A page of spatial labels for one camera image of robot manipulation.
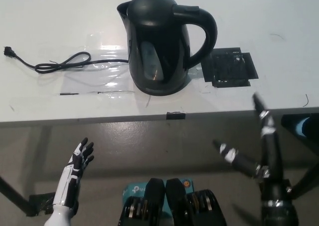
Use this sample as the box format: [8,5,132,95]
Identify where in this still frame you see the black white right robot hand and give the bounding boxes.
[212,92,298,204]

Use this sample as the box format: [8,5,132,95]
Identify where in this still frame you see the black power cord with plug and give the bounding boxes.
[2,45,130,74]

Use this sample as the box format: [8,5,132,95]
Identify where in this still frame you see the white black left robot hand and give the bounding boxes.
[53,137,95,210]

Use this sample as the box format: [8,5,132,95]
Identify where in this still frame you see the black tape square marker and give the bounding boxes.
[200,46,259,88]

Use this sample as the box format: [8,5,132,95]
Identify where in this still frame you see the small black tape strip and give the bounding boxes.
[165,111,186,120]

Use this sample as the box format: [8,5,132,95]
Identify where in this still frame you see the black object with blue patch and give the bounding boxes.
[281,113,319,140]

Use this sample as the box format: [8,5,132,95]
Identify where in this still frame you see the black table leg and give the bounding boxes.
[290,161,319,201]
[0,175,35,216]

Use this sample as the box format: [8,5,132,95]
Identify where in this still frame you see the teal router box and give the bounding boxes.
[121,178,195,226]

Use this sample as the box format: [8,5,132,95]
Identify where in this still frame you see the black electric kettle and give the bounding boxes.
[116,0,217,91]

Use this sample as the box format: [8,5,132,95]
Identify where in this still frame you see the clear plastic tape sheet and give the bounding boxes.
[58,31,137,96]

